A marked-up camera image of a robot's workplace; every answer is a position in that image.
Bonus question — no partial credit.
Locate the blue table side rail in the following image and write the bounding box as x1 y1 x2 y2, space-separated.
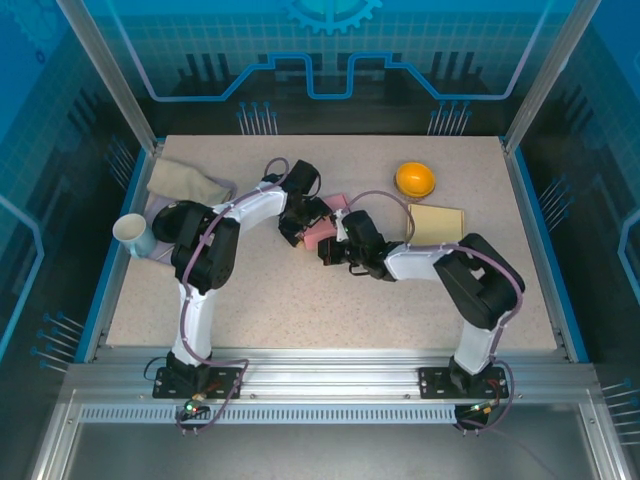
509 142 592 364
73 142 154 364

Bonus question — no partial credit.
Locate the aluminium corner post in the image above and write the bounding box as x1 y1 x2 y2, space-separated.
57 0 166 154
502 0 589 154

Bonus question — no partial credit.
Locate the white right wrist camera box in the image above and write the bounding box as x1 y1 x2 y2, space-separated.
332 209 351 244

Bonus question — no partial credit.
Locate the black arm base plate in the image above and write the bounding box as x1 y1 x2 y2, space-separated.
152 366 245 400
417 366 510 400

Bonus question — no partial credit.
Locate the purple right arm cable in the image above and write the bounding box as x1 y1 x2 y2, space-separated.
344 189 526 437

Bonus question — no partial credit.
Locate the beige folded cloth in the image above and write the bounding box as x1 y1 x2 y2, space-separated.
147 158 234 210

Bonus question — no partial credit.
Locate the aluminium front rail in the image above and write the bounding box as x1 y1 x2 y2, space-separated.
64 347 601 401

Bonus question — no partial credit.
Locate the white blue mug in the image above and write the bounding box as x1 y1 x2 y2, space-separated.
112 213 157 260

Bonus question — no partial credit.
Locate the yellow paper box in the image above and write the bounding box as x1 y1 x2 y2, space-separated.
404 203 465 246

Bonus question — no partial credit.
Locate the slotted grey cable duct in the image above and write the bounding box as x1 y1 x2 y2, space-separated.
78 405 459 425

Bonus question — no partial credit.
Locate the black round plate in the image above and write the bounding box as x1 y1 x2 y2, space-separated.
151 199 201 241

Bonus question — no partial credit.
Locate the pink paper box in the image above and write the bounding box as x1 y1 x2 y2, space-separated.
302 193 350 250

